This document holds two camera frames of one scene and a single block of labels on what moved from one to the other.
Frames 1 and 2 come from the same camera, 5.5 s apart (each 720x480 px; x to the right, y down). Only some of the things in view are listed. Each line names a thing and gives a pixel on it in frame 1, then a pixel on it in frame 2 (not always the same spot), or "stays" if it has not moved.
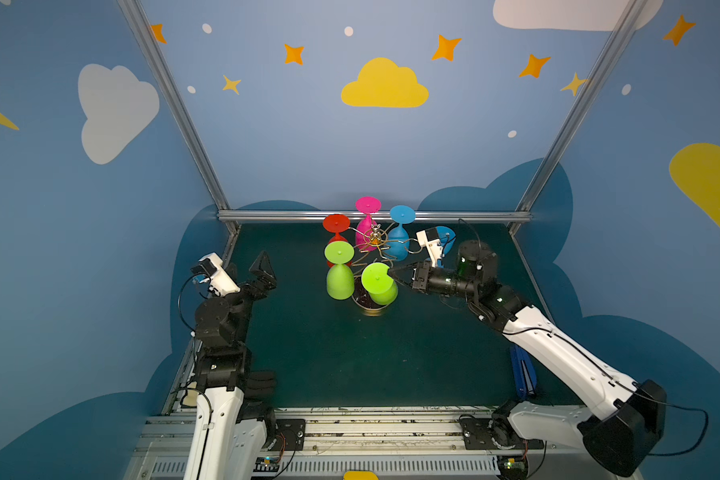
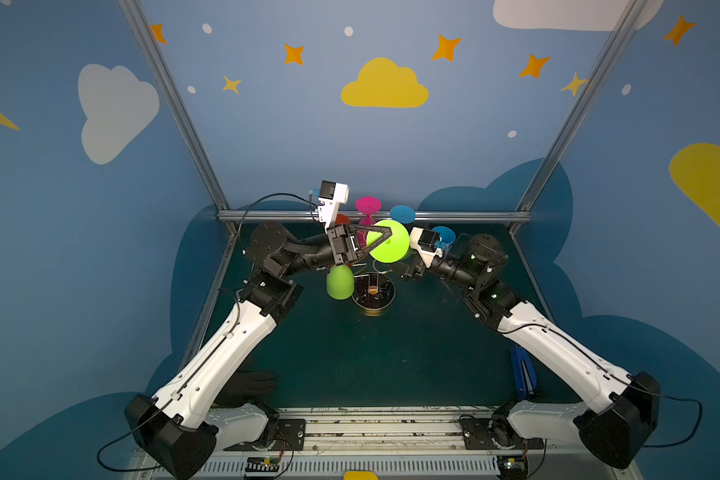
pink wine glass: (368, 205) stays
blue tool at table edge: (524, 373) stays
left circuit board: (267, 464) stays
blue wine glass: (446, 236) stays
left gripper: (244, 291) -> (342, 245)
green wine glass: (382, 288) -> (396, 247)
